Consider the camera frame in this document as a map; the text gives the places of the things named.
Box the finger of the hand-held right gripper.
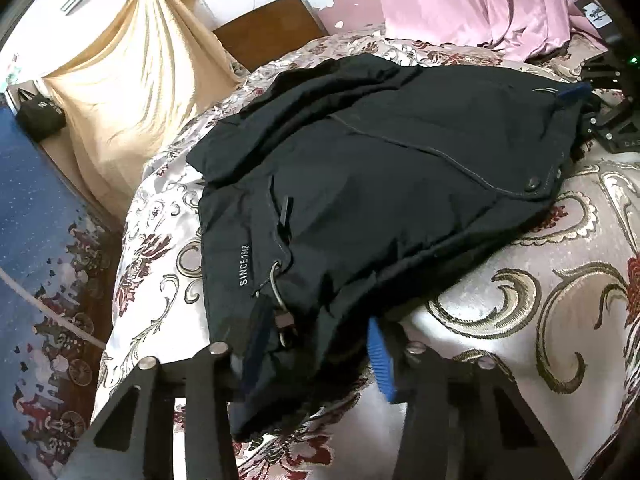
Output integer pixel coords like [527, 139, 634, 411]
[585, 105, 640, 153]
[557, 83, 601, 111]

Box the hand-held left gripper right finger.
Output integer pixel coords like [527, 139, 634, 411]
[367, 319, 573, 480]

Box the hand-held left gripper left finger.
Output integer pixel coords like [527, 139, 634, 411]
[60, 310, 273, 480]

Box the black jacket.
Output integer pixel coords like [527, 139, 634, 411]
[186, 54, 603, 441]

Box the pink curtain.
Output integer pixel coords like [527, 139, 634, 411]
[362, 0, 621, 63]

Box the floral satin bedspread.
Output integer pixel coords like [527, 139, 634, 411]
[92, 25, 640, 480]

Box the blue fabric wardrobe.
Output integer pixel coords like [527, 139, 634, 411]
[0, 105, 123, 480]

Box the beige hanging sheet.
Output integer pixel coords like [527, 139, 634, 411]
[42, 0, 246, 221]

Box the wooden headboard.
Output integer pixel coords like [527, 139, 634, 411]
[212, 0, 328, 73]

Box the black tote bag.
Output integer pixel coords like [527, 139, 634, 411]
[15, 89, 67, 140]

